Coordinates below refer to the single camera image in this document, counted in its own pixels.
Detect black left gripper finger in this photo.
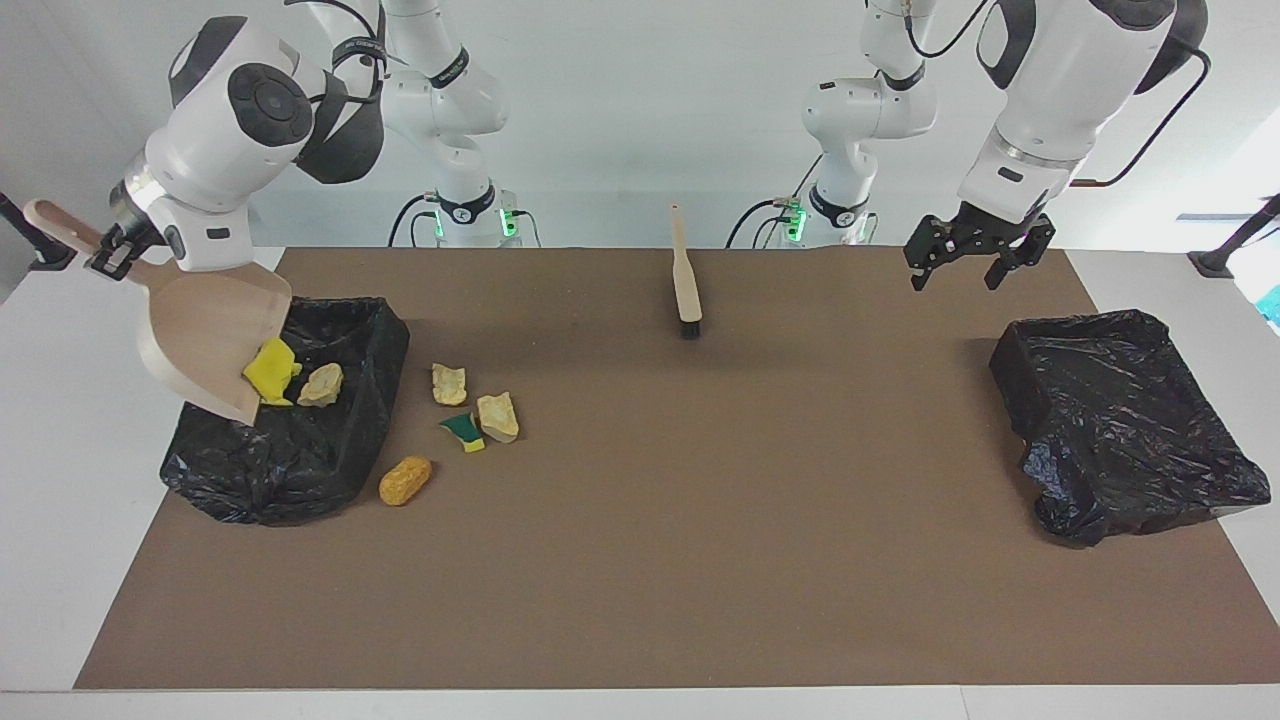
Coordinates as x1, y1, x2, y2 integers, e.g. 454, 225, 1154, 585
987, 215, 1057, 292
903, 215, 956, 293

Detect beige plastic dustpan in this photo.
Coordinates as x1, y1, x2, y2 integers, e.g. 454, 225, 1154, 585
22, 199, 293, 427

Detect beige hand brush black bristles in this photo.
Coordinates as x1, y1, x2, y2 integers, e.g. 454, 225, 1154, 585
669, 203, 704, 340

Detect orange sponge piece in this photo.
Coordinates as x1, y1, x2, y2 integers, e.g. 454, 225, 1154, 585
378, 456, 434, 507

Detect green and yellow sponge piece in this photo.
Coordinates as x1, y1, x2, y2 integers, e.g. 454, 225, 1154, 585
438, 412, 487, 454

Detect bin with black bag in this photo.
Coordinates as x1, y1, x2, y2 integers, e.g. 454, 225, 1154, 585
989, 309, 1272, 548
160, 295, 411, 527

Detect brown table mat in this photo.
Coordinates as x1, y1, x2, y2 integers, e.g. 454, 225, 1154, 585
73, 247, 1280, 691

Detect black camera stand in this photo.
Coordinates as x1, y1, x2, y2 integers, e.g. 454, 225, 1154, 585
1187, 193, 1280, 279
0, 192, 82, 272

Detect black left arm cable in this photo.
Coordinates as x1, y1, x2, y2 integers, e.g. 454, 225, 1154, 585
1070, 45, 1213, 189

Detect black base cable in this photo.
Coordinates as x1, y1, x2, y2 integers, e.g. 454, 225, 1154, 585
388, 193, 441, 249
727, 155, 826, 249

